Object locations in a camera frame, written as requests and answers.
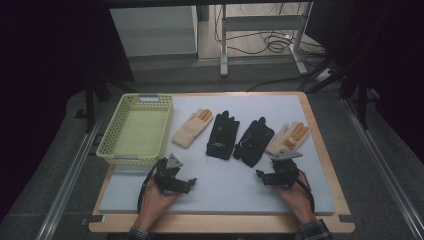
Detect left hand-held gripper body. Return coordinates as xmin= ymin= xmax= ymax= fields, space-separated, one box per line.
xmin=152 ymin=153 xmax=193 ymax=196

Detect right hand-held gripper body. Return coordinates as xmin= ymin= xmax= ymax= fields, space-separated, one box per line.
xmin=264 ymin=149 xmax=304 ymax=188

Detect black glove with white threads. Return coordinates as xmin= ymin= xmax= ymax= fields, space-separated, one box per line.
xmin=232 ymin=116 xmax=276 ymax=168

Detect yellow-green plastic basket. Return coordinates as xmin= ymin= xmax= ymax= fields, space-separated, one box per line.
xmin=95 ymin=93 xmax=175 ymax=167

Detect cream knit glove orange fingertips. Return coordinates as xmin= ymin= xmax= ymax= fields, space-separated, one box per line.
xmin=171 ymin=108 xmax=214 ymax=149

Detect black glove with logo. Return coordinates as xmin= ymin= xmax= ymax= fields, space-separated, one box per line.
xmin=205 ymin=110 xmax=241 ymax=161

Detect person's left hand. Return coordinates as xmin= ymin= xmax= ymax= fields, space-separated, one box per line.
xmin=134 ymin=179 xmax=180 ymax=232

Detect person's right hand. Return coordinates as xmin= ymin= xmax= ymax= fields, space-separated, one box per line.
xmin=273 ymin=170 xmax=318 ymax=226

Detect white foam board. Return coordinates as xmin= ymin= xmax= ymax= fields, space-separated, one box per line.
xmin=98 ymin=94 xmax=336 ymax=216

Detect cream knit glove round tag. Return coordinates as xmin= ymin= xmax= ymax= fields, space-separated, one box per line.
xmin=265 ymin=121 xmax=310 ymax=156

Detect wooden table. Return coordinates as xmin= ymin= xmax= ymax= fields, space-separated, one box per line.
xmin=88 ymin=91 xmax=356 ymax=234

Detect white power strip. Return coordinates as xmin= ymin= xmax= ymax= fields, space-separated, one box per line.
xmin=315 ymin=67 xmax=332 ymax=83

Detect black tripod stand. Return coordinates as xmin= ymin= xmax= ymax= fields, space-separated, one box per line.
xmin=297 ymin=54 xmax=381 ymax=131

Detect black stand legs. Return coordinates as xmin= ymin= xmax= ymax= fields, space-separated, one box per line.
xmin=82 ymin=74 xmax=135 ymax=134

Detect white cabinet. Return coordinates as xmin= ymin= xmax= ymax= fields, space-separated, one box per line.
xmin=109 ymin=5 xmax=199 ymax=58

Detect left hand-held gripper black cable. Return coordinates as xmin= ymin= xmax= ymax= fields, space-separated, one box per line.
xmin=136 ymin=157 xmax=168 ymax=213

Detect hand-held gripper black cable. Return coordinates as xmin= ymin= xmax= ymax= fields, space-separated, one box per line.
xmin=295 ymin=169 xmax=316 ymax=214
xmin=136 ymin=157 xmax=168 ymax=213

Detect right hand-held gripper black cable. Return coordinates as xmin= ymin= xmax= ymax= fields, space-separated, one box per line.
xmin=295 ymin=169 xmax=316 ymax=214

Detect black floor cable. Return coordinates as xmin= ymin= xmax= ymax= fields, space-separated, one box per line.
xmin=246 ymin=75 xmax=305 ymax=93

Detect aluminium floor rail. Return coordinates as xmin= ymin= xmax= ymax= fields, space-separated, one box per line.
xmin=34 ymin=106 xmax=107 ymax=240
xmin=342 ymin=98 xmax=424 ymax=240

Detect tangled black floor cables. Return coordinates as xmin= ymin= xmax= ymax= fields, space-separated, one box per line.
xmin=213 ymin=2 xmax=327 ymax=57

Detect grey metal stand frame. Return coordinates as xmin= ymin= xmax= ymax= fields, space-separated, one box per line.
xmin=219 ymin=1 xmax=314 ymax=78

